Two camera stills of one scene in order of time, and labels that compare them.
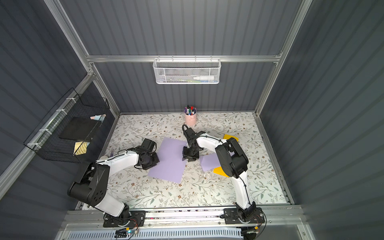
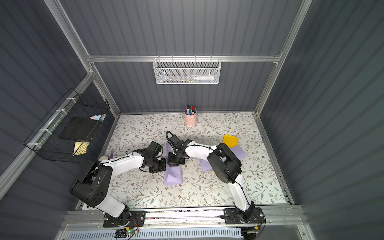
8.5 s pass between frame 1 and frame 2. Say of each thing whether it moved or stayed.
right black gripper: moved
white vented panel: stayed
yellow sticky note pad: stayed
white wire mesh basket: stayed
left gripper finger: moved
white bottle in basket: stayed
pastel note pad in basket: stayed
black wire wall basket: stayed
